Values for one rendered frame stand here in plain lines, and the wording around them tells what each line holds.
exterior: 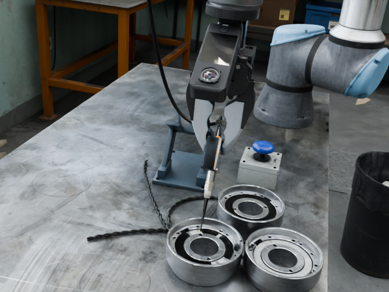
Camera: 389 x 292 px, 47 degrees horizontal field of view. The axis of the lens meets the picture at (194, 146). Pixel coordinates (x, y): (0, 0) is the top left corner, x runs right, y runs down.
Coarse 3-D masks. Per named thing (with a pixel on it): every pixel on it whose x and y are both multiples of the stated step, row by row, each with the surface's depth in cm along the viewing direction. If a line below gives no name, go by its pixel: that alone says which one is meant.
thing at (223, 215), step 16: (224, 192) 73; (240, 192) 75; (256, 192) 75; (272, 192) 73; (224, 208) 68; (240, 208) 73; (256, 208) 73; (240, 224) 66; (256, 224) 66; (272, 224) 67
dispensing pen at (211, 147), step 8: (216, 120) 66; (224, 120) 67; (216, 128) 66; (208, 136) 64; (208, 144) 64; (216, 144) 64; (208, 152) 64; (208, 160) 64; (208, 168) 64; (208, 176) 65; (208, 184) 65; (208, 192) 65
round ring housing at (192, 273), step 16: (176, 224) 64; (192, 224) 66; (208, 224) 66; (224, 224) 65; (192, 240) 63; (208, 240) 63; (176, 256) 58; (192, 256) 60; (208, 256) 60; (240, 256) 59; (176, 272) 60; (192, 272) 57; (208, 272) 57; (224, 272) 58
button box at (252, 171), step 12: (252, 156) 83; (276, 156) 84; (240, 168) 81; (252, 168) 81; (264, 168) 80; (276, 168) 80; (240, 180) 82; (252, 180) 82; (264, 180) 81; (276, 180) 80
